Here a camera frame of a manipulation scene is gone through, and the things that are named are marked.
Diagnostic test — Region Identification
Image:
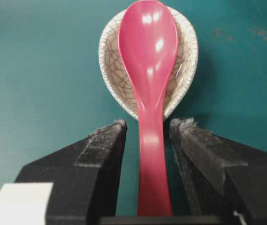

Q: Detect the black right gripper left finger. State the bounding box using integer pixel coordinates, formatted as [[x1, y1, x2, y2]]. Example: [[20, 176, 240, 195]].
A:
[[0, 119, 127, 225]]

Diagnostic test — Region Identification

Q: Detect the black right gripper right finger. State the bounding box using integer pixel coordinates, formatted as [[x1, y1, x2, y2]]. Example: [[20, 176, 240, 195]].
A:
[[169, 118, 267, 225]]

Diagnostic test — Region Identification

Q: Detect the crackle glazed egg-shaped dish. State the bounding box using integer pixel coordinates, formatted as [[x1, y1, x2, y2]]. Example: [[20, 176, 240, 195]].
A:
[[99, 7, 198, 120]]

